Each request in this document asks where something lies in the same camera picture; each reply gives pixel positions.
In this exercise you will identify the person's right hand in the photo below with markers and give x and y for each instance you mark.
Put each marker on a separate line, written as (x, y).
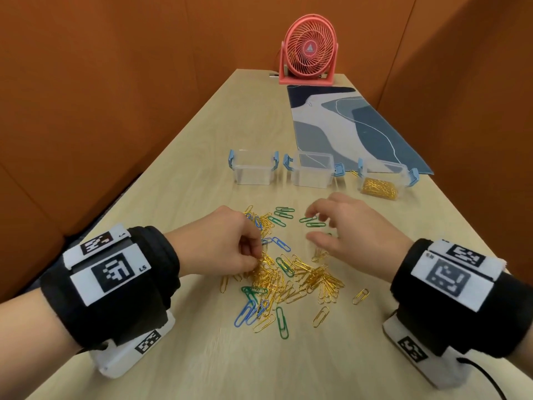
(362, 237)

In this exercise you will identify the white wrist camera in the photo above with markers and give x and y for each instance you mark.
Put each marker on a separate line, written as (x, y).
(441, 370)
(120, 362)

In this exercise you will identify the black left wristband with tags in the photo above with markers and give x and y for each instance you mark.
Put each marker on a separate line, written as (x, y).
(137, 312)

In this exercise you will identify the pile of mixed paper clips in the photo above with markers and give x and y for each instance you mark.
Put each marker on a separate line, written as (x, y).
(291, 283)

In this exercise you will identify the black right wristband with tags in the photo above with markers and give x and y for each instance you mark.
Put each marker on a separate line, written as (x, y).
(416, 308)

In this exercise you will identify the heap of gold paper clips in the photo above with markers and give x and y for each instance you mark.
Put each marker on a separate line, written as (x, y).
(379, 189)

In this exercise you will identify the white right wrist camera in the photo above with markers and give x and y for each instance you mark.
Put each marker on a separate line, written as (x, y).
(441, 370)

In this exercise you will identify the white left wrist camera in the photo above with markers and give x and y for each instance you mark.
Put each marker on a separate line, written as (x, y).
(120, 362)

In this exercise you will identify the clear box with blue latches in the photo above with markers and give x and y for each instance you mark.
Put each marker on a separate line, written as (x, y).
(254, 174)
(383, 170)
(312, 179)

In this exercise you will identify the black wristband with tags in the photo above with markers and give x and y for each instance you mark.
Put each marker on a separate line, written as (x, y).
(137, 312)
(416, 308)

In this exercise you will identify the person's right forearm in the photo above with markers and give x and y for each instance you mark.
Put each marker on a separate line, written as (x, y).
(524, 349)

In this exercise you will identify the blue patterned desk mat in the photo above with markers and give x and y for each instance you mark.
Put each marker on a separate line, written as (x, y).
(374, 133)

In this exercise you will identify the person's left hand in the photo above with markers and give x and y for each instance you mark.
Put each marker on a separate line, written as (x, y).
(216, 245)

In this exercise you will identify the pink desk fan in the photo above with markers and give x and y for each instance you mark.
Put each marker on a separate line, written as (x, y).
(309, 47)

